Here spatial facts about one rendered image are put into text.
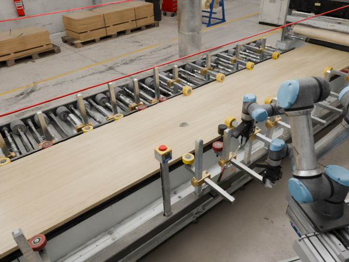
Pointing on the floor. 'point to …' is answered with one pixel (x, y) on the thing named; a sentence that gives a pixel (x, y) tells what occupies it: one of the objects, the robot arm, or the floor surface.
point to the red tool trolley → (168, 5)
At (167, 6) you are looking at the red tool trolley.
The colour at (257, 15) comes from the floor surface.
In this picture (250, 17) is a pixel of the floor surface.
